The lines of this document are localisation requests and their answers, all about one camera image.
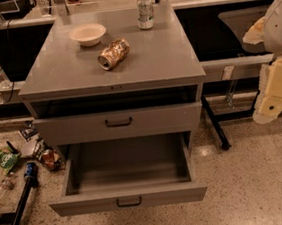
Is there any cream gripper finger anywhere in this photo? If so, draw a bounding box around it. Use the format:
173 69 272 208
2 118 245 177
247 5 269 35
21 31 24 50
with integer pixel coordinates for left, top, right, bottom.
243 17 265 45
253 96 282 124

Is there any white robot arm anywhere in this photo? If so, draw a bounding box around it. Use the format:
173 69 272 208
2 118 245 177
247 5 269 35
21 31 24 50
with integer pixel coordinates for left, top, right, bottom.
243 0 282 124

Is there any closed upper grey drawer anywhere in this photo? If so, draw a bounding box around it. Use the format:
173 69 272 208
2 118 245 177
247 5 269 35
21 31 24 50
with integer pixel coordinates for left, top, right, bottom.
33 102 202 146

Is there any grey drawer cabinet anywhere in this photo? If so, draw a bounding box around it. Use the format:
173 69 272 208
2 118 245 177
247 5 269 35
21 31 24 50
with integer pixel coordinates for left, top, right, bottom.
10 0 215 165

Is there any open lower grey drawer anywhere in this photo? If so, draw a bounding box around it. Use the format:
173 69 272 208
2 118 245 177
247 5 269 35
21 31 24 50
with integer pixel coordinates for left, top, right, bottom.
50 133 207 216

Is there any red can on floor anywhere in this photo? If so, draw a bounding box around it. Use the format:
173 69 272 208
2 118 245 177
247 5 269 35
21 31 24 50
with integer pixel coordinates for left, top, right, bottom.
42 149 55 170

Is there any black folding stand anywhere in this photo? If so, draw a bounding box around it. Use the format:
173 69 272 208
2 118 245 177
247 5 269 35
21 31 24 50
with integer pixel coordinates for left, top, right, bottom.
200 87 282 154

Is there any white paper bowl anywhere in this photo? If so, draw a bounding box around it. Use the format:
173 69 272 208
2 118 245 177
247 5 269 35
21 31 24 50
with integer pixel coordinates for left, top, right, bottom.
69 23 106 47

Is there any dark snack packet on floor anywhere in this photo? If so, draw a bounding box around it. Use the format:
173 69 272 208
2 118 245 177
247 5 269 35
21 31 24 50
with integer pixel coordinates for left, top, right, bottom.
19 121 38 142

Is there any black pole with blue grip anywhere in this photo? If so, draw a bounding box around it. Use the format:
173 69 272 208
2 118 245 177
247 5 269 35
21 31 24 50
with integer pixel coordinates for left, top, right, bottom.
11 162 39 225

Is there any green chip bag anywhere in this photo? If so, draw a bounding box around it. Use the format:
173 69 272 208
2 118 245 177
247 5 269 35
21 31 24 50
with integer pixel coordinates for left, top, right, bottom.
0 147 21 175

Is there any clear bottle on floor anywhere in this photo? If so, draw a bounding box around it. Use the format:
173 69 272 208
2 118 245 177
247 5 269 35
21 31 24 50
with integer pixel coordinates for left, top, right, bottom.
0 177 15 206

